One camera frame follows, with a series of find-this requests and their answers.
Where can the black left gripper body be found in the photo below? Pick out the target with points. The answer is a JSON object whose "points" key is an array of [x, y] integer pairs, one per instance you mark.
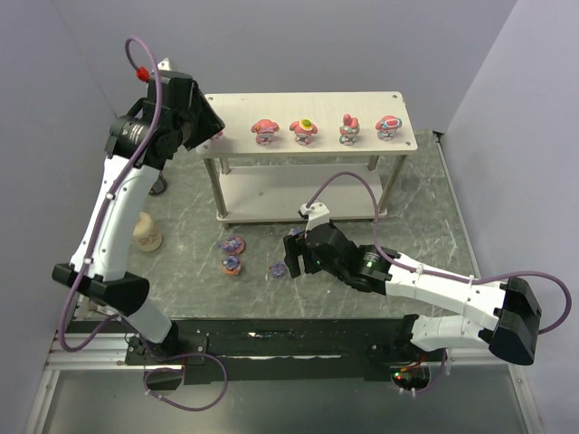
{"points": [[194, 116]]}

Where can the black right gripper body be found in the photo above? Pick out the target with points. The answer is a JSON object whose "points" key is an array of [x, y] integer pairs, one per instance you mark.
{"points": [[303, 255]]}

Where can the purple spotted toy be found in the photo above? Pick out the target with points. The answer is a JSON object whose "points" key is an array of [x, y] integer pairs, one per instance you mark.
{"points": [[233, 245]]}

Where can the pink toy yellow hat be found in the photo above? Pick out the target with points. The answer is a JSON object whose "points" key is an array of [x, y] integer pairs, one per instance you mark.
{"points": [[303, 129]]}

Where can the red bunny ear toy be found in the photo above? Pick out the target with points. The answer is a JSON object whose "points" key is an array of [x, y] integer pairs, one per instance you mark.
{"points": [[349, 130]]}

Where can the pink blue goggles toy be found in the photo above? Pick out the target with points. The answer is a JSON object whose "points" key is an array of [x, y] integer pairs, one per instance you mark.
{"points": [[387, 126]]}

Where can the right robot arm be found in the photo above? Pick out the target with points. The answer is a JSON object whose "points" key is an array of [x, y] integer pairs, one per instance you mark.
{"points": [[502, 316]]}

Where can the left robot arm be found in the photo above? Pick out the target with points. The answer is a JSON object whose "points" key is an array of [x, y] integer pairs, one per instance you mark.
{"points": [[98, 268]]}

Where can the white two-tier shelf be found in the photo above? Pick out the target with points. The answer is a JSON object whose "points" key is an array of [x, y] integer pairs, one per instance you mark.
{"points": [[258, 184]]}

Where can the dark soda can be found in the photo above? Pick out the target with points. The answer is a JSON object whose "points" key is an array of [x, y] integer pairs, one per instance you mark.
{"points": [[159, 186]]}

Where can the orange base purple toy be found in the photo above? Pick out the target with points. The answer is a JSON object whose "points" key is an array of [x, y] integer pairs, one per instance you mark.
{"points": [[231, 266]]}

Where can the black front base bar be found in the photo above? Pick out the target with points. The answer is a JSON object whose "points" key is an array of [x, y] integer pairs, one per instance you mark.
{"points": [[251, 349]]}

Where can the beige pump lotion bottle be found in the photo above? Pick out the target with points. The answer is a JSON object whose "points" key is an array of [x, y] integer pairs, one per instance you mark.
{"points": [[146, 236]]}

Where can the small electronics board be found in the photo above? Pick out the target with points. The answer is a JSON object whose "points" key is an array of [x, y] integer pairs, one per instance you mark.
{"points": [[413, 377]]}

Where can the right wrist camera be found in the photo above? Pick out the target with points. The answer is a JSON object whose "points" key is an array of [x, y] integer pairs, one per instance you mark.
{"points": [[315, 215]]}

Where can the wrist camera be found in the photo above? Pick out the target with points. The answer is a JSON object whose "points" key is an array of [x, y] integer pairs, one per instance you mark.
{"points": [[144, 75], [315, 215]]}

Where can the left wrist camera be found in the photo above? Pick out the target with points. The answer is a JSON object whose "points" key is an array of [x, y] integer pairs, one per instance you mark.
{"points": [[144, 75]]}

